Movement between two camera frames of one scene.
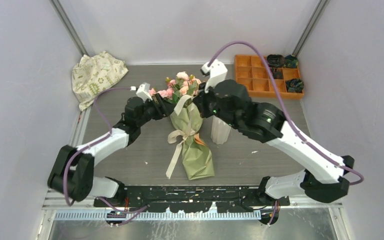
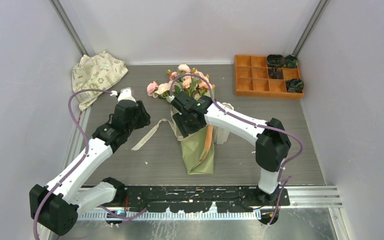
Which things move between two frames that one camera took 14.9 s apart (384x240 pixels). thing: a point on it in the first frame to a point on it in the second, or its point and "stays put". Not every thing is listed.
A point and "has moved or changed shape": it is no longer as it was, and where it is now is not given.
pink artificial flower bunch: (184, 84) has moved or changed shape
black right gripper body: (233, 122) to (186, 126)
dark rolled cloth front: (294, 85) stays put
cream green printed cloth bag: (93, 74) stays put
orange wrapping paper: (198, 140) to (208, 142)
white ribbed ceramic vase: (220, 130) stays put
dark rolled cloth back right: (291, 61) stays put
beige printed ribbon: (178, 137) to (152, 133)
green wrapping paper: (197, 160) has moved or changed shape
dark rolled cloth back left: (275, 60) stays put
